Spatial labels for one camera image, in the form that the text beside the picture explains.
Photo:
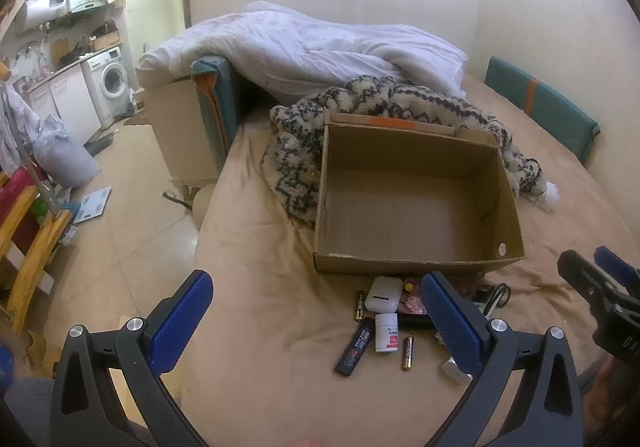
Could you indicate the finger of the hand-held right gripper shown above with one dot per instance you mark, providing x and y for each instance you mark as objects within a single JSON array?
[
  {"x": 580, "y": 272},
  {"x": 617, "y": 267}
]

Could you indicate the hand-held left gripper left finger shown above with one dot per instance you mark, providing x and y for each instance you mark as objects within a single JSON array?
[{"x": 185, "y": 317}]

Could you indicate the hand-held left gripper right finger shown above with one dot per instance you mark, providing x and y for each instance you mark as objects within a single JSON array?
[{"x": 450, "y": 327}]

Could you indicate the white remote control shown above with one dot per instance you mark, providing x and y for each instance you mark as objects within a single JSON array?
[{"x": 481, "y": 297}]

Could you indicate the small white rounded case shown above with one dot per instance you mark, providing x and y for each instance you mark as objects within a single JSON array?
[{"x": 455, "y": 372}]

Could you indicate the black and gold battery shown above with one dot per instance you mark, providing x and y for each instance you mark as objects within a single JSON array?
[
  {"x": 407, "y": 352},
  {"x": 359, "y": 304}
]

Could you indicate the white pill bottle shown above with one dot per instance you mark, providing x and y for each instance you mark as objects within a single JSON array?
[{"x": 386, "y": 334}]

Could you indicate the white earbud case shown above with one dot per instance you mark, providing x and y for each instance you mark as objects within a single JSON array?
[{"x": 382, "y": 292}]

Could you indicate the black lighter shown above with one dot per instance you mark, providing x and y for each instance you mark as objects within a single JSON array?
[{"x": 355, "y": 347}]

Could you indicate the brown cardboard box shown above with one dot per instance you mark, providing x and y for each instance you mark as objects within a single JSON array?
[{"x": 400, "y": 187}]

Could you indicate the person's right hand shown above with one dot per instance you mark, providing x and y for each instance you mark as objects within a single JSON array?
[{"x": 602, "y": 387}]

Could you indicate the black looped object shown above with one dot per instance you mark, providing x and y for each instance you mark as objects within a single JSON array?
[{"x": 502, "y": 296}]

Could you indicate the beige bed sheet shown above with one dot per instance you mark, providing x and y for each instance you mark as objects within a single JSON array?
[{"x": 260, "y": 277}]

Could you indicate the bathroom scale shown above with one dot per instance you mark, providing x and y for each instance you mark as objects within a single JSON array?
[{"x": 95, "y": 203}]

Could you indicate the tan crumpled bag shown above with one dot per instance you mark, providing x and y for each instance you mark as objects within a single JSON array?
[{"x": 42, "y": 352}]

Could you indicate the yellow wooden chair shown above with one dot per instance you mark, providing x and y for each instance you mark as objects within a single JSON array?
[{"x": 35, "y": 247}]

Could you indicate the black and white knit blanket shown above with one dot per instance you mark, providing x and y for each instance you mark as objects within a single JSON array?
[{"x": 300, "y": 152}]

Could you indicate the grey plastic bag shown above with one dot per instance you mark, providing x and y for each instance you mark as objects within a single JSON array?
[{"x": 62, "y": 157}]

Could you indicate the red bag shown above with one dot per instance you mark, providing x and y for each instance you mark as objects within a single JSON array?
[{"x": 15, "y": 197}]

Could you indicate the white floor cabinet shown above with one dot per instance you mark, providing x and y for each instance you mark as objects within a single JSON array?
[{"x": 65, "y": 102}]

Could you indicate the white washing machine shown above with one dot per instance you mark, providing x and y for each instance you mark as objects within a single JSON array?
[{"x": 112, "y": 79}]

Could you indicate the white hanging cloth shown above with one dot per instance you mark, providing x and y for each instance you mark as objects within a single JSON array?
[{"x": 17, "y": 117}]

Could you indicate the white duvet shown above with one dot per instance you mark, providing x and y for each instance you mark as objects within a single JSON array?
[{"x": 300, "y": 47}]

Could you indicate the white water heater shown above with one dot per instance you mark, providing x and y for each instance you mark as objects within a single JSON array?
[{"x": 45, "y": 9}]

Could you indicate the cream bed frame panel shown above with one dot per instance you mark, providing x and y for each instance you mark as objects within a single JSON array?
[{"x": 175, "y": 127}]

